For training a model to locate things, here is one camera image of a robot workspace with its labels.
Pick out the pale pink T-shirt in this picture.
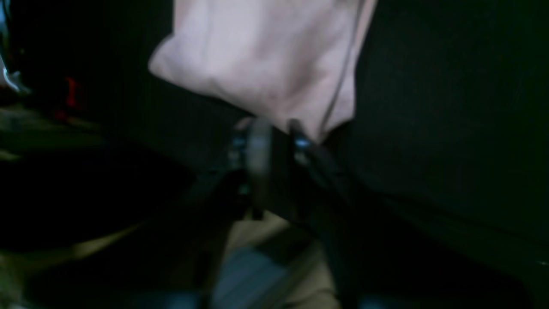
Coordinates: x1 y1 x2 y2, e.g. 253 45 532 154
149 0 377 142

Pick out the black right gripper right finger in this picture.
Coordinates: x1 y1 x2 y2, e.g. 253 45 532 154
270 120 533 309

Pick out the red black clamp right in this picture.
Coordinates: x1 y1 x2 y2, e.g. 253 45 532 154
53 76 82 122

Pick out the black table cloth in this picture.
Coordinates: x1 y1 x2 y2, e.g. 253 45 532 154
1 0 548 309

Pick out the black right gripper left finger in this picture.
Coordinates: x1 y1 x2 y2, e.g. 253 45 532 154
26 118 272 309

